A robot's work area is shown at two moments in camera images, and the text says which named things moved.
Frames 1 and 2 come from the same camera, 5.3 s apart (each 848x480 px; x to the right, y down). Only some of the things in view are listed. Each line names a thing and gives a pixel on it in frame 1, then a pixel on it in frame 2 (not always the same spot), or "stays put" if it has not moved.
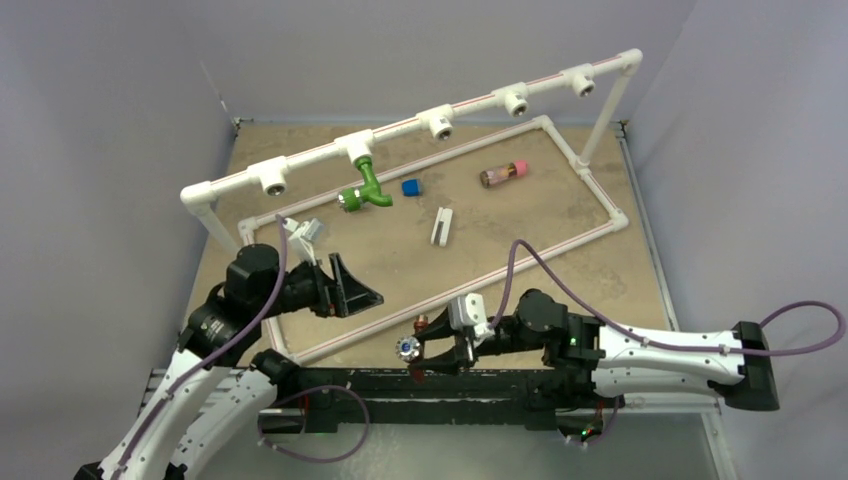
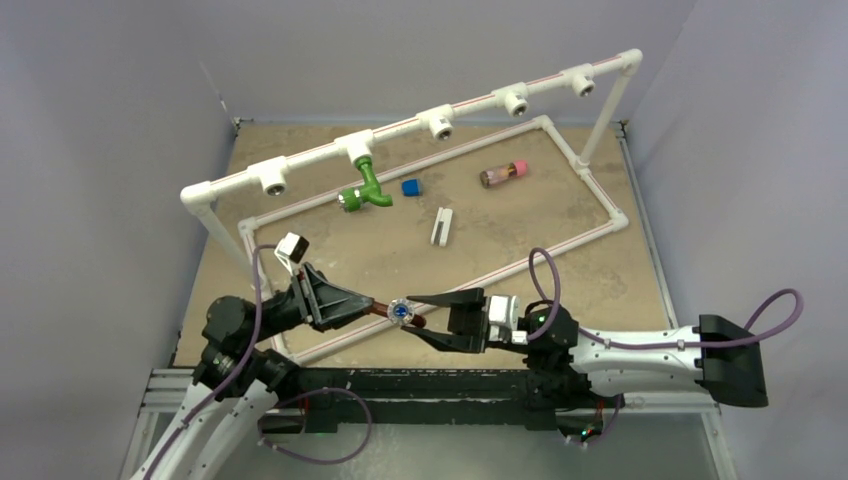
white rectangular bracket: x=442 y=226 stays put
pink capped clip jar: x=517 y=168 stays put
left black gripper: x=348 y=288 → x=332 y=304
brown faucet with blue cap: x=408 y=349 → x=400 y=311
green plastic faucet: x=350 y=200 stays put
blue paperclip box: x=411 y=187 stays put
